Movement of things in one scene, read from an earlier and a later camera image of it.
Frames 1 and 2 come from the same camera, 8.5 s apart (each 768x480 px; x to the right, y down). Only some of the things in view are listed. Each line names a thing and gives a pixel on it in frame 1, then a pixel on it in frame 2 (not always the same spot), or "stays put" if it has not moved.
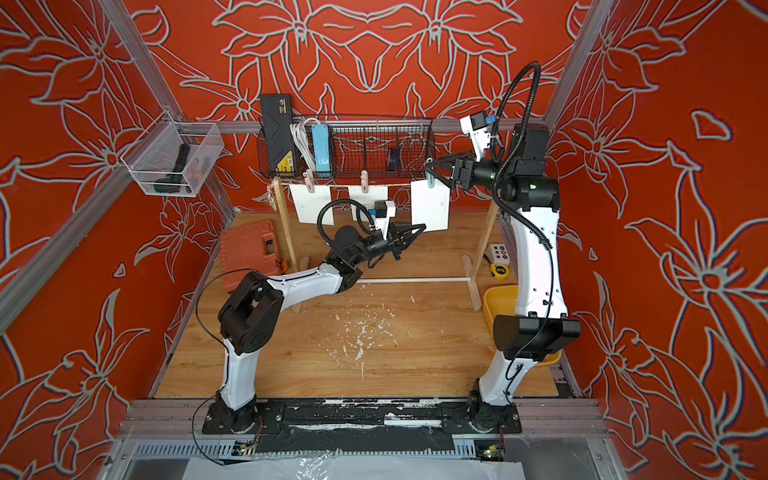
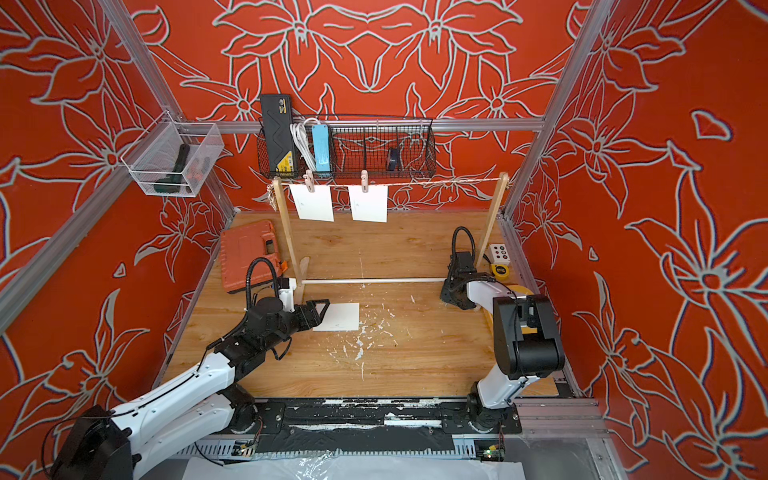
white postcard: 430,206 to 341,317
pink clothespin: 364,177 stays put
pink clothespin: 309,180 stays put
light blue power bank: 321,147 stays put
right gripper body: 468,166 to 449,295
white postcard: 309,205 stays put
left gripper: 401,238 to 315,320
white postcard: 368,199 stays put
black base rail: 343,426 stays put
